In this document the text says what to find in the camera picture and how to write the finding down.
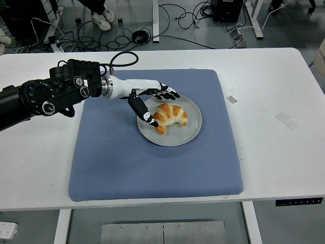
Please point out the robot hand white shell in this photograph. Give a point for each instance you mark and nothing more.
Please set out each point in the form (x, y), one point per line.
(127, 86)

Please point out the croissant bread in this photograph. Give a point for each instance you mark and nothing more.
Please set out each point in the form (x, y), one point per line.
(172, 113)

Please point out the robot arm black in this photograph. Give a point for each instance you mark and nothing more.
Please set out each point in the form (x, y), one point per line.
(38, 99)

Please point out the person's white shoe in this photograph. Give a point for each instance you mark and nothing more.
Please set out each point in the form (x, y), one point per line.
(109, 12)
(101, 21)

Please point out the white desk leg narrow foot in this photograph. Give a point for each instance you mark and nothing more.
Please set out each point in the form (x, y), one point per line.
(155, 20)

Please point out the blue quilted mat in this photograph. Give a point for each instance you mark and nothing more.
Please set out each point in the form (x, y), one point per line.
(114, 157)

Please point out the grey round plate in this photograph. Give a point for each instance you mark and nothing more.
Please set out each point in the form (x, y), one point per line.
(189, 132)

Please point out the person's leg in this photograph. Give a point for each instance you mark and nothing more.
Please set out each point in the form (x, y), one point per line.
(94, 5)

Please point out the small grey tape piece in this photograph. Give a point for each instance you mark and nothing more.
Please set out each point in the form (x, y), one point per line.
(232, 99)

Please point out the grey foot pedal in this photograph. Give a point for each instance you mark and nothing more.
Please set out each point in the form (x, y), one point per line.
(237, 38)

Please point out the black equipment box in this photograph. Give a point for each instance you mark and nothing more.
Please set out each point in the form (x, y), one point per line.
(226, 10)

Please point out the white rounded object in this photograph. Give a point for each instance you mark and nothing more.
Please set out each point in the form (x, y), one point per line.
(3, 38)

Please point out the white desk leg slanted foot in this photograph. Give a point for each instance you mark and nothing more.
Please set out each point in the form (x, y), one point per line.
(255, 20)

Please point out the white table leg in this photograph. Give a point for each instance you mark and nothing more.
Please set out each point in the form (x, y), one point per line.
(62, 226)
(252, 223)

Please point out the large grey tape piece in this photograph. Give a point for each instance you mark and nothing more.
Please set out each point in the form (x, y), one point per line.
(286, 121)

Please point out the white power strip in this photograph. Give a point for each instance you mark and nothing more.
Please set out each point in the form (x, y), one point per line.
(7, 230)

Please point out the beige object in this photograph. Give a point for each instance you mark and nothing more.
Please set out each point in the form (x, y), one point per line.
(321, 56)

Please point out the black table control panel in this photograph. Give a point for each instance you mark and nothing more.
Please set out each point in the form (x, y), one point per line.
(299, 201)

